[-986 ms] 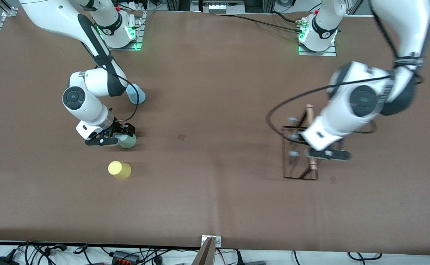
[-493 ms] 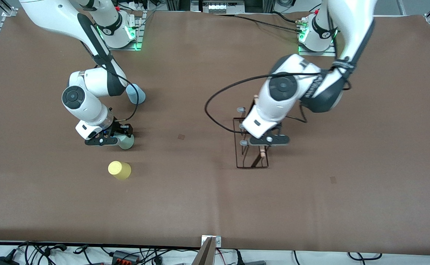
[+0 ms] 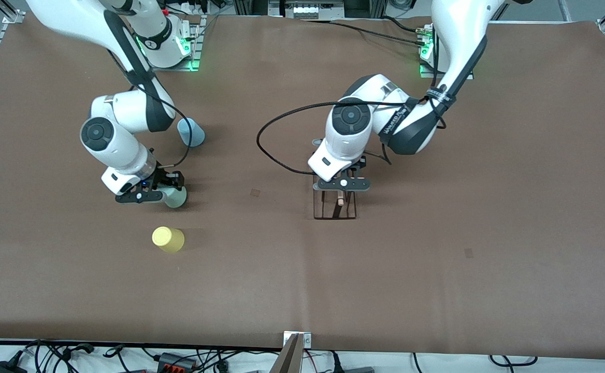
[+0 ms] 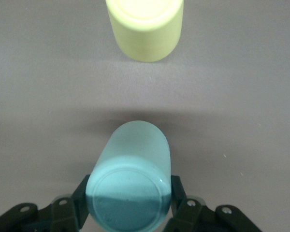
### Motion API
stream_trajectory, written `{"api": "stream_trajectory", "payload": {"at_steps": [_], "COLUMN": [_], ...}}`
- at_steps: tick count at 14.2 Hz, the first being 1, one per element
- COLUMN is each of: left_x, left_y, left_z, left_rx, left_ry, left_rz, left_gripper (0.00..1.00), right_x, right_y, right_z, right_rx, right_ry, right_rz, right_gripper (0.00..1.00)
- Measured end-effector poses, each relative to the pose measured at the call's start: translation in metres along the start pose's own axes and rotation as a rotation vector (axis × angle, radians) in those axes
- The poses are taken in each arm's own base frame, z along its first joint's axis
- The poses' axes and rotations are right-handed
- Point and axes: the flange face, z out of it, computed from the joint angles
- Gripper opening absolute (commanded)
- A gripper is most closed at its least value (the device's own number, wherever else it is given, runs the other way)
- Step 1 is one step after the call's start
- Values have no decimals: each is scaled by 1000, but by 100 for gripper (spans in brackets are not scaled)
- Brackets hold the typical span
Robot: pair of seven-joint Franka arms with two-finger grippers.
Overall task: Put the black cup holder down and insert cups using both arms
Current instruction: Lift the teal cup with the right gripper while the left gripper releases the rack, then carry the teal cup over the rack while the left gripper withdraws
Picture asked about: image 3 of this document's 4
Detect light blue plastic cup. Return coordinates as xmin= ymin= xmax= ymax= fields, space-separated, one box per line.
xmin=177 ymin=118 xmax=206 ymax=148

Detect black box orange connectors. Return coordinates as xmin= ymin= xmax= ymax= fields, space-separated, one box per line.
xmin=156 ymin=352 xmax=197 ymax=371

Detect yellow plastic cup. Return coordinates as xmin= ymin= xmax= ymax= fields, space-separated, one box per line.
xmin=152 ymin=226 xmax=185 ymax=254

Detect grey electronics box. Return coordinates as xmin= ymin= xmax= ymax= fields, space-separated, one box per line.
xmin=280 ymin=0 xmax=335 ymax=20

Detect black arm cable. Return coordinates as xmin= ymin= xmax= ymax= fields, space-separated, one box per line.
xmin=256 ymin=88 xmax=448 ymax=175
xmin=107 ymin=49 xmax=193 ymax=169

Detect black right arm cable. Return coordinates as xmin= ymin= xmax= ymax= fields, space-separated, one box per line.
xmin=107 ymin=49 xmax=193 ymax=169

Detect long black table cable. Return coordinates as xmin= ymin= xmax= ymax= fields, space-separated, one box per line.
xmin=302 ymin=19 xmax=426 ymax=48

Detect short black table cable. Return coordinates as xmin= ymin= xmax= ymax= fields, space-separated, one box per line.
xmin=383 ymin=15 xmax=428 ymax=35

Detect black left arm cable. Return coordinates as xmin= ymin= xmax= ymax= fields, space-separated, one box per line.
xmin=256 ymin=88 xmax=448 ymax=175

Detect white power strip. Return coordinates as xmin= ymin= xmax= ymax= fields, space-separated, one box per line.
xmin=178 ymin=0 xmax=214 ymax=16

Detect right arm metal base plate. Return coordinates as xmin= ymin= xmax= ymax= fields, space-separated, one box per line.
xmin=144 ymin=15 xmax=208 ymax=72

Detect black wire cup holder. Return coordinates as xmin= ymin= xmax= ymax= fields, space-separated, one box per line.
xmin=312 ymin=176 xmax=358 ymax=220

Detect looped black floor cable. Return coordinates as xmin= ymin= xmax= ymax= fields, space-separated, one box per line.
xmin=489 ymin=354 xmax=539 ymax=367

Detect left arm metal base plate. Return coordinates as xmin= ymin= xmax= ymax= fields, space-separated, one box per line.
xmin=419 ymin=49 xmax=474 ymax=80

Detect aluminium profile post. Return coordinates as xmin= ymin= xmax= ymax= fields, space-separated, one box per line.
xmin=270 ymin=332 xmax=313 ymax=373

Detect brown paper table cover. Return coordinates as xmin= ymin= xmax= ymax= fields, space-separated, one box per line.
xmin=0 ymin=10 xmax=605 ymax=359

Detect pale green plastic cup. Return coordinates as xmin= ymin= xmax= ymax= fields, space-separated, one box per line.
xmin=160 ymin=185 xmax=188 ymax=209

